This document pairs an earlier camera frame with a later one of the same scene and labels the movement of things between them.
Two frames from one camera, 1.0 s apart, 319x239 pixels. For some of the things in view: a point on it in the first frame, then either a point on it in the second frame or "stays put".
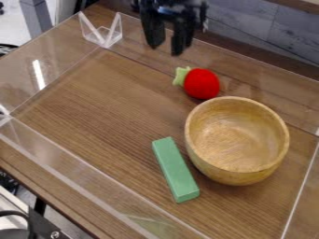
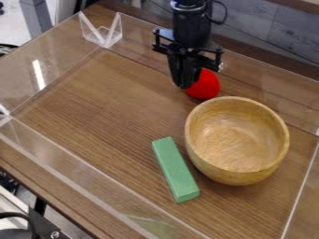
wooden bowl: x=236 y=139 stays put
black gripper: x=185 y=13 → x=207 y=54
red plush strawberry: x=199 y=82 stays put
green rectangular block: x=180 y=180 stays put
